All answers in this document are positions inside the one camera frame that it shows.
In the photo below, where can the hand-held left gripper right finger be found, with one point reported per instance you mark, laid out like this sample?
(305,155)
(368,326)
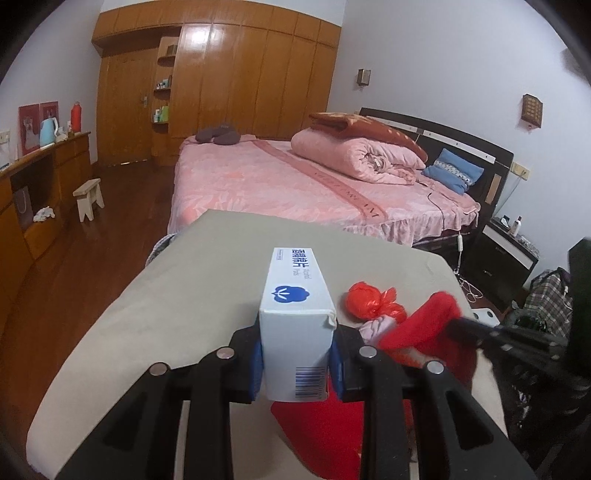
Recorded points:
(336,374)

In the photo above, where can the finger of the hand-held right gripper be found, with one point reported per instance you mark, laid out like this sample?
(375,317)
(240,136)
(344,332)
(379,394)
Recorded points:
(508,337)

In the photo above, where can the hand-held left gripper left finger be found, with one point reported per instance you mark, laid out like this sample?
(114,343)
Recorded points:
(255,367)

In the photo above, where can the white cardboard box blue logo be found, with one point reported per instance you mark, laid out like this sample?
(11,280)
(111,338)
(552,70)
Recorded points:
(295,332)

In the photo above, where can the pale pink sock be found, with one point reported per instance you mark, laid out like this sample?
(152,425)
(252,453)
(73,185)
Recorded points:
(376,330)

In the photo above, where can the red cloth bag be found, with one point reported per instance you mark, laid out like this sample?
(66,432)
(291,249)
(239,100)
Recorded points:
(429,327)

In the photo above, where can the plaid bag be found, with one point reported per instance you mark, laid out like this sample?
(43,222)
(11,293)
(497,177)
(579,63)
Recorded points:
(549,288)

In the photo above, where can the black and white nightstand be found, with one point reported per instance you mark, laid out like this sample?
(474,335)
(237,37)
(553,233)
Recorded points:
(498,263)

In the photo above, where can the orange-red knotted plastic bag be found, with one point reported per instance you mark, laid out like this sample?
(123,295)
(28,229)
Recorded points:
(369,302)

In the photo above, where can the white bottle dark cap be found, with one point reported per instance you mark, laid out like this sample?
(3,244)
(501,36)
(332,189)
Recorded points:
(515,227)

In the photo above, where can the grey striped cloth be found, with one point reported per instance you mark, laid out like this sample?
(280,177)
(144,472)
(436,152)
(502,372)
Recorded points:
(159,249)

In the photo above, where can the blue patterned pillow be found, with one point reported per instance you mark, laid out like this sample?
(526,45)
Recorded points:
(450,170)

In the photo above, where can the bed with pink sheet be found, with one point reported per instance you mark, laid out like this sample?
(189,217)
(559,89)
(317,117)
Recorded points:
(258,184)

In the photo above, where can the dark wooden headboard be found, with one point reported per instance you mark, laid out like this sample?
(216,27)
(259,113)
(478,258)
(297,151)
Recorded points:
(466,143)

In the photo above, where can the rolled pink quilt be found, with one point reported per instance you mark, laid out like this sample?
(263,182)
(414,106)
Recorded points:
(341,154)

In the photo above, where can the small white wooden stool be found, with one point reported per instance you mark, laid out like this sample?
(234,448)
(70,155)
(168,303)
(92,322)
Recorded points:
(87,196)

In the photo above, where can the folded rust-red blanket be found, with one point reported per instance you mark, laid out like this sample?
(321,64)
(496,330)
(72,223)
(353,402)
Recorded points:
(369,127)

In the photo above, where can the crumpled white cloth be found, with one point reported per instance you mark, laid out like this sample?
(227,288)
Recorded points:
(44,214)

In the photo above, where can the green bottles on shelf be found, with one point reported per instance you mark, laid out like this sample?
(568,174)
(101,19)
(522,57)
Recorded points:
(161,114)

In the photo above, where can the brown wooden dresser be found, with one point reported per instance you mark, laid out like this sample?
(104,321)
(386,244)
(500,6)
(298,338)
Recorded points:
(69,157)

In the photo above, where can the grey paper bag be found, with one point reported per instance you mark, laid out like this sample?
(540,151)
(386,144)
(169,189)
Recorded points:
(22,203)

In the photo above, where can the brown wooden wardrobe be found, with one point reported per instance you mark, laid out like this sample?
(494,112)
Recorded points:
(249,78)

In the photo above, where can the red thermos flask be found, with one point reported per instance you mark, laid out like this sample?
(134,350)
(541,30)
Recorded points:
(76,117)

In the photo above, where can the light blue electric kettle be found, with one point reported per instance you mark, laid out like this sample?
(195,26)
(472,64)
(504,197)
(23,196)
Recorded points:
(48,133)

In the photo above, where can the white wall socket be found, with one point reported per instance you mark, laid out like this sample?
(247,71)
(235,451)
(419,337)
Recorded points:
(521,170)

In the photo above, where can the lattice wall lamp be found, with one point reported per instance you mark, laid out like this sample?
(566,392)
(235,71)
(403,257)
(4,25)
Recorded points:
(532,108)

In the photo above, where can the small wall lamp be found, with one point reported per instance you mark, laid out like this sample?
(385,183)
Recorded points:
(364,76)

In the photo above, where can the small red picture frame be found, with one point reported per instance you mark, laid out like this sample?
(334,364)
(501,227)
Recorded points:
(50,110)

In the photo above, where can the large red picture frame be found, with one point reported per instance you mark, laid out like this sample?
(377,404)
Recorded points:
(28,129)

